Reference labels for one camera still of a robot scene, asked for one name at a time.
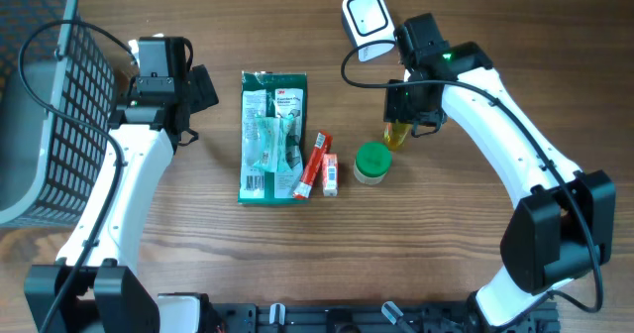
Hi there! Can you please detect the green white wipes packet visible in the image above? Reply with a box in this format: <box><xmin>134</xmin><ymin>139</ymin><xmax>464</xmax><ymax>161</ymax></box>
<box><xmin>238</xmin><ymin>71</ymin><xmax>307</xmax><ymax>205</ymax></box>

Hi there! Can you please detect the left black camera cable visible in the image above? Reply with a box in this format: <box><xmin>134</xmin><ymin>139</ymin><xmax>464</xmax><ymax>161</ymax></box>
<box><xmin>17</xmin><ymin>19</ymin><xmax>140</xmax><ymax>333</ymax></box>

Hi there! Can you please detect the grey plastic mesh basket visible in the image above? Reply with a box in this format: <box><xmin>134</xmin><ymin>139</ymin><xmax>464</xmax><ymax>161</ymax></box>
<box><xmin>1</xmin><ymin>0</ymin><xmax>116</xmax><ymax>228</ymax></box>

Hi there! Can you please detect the white barcode scanner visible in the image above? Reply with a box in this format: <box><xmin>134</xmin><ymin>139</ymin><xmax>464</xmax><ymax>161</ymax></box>
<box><xmin>342</xmin><ymin>0</ymin><xmax>395</xmax><ymax>61</ymax></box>

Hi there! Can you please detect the black camera cable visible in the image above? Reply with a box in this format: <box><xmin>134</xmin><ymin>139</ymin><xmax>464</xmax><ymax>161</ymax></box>
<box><xmin>340</xmin><ymin>39</ymin><xmax>605</xmax><ymax>314</ymax></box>
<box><xmin>17</xmin><ymin>19</ymin><xmax>140</xmax><ymax>333</ymax></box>

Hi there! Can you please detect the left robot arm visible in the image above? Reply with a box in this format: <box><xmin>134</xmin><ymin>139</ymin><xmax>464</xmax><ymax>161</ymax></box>
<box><xmin>25</xmin><ymin>37</ymin><xmax>218</xmax><ymax>332</ymax></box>

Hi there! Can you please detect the yellow dish soap bottle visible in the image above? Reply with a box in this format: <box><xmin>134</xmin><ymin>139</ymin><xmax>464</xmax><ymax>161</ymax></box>
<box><xmin>383</xmin><ymin>122</ymin><xmax>412</xmax><ymax>151</ymax></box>

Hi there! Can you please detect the clear teal small packet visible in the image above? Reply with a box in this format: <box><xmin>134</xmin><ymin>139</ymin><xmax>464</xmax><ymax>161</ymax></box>
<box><xmin>252</xmin><ymin>114</ymin><xmax>295</xmax><ymax>173</ymax></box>

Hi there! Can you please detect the green lid jar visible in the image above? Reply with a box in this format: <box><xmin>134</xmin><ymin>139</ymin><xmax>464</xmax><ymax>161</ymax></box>
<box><xmin>354</xmin><ymin>142</ymin><xmax>392</xmax><ymax>185</ymax></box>

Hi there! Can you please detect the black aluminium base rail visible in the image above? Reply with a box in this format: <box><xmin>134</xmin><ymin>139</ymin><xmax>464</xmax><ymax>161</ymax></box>
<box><xmin>158</xmin><ymin>300</ymin><xmax>561</xmax><ymax>333</ymax></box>

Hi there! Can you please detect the small orange white box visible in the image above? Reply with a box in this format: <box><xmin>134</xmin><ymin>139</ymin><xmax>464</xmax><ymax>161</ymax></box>
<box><xmin>322</xmin><ymin>154</ymin><xmax>339</xmax><ymax>196</ymax></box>

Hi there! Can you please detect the right black camera cable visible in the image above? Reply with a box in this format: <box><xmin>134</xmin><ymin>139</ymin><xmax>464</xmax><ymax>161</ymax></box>
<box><xmin>340</xmin><ymin>39</ymin><xmax>605</xmax><ymax>314</ymax></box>

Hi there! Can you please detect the red stick sachet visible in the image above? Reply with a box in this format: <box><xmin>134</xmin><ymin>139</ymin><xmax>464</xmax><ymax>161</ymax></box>
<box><xmin>293</xmin><ymin>131</ymin><xmax>333</xmax><ymax>200</ymax></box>

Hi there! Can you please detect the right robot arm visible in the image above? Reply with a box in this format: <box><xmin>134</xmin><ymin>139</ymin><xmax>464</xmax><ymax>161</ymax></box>
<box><xmin>384</xmin><ymin>14</ymin><xmax>616</xmax><ymax>332</ymax></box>

